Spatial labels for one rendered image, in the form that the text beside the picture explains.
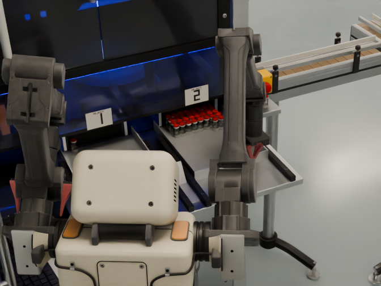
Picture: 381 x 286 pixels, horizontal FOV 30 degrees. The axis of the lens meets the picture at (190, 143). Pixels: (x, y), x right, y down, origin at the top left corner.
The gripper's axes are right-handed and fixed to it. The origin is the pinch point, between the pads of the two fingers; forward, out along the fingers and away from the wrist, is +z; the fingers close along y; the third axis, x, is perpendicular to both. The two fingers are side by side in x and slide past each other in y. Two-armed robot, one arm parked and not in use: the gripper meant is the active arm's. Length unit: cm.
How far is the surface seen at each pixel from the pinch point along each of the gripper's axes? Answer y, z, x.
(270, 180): -9.6, 3.2, -1.2
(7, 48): 17, -44, 67
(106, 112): 25.7, -13.4, 39.2
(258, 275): 39, 89, -23
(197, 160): 9.7, 2.6, 15.0
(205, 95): 26.3, -11.2, 4.6
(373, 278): 16, 88, -66
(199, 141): 20.2, 2.2, 9.7
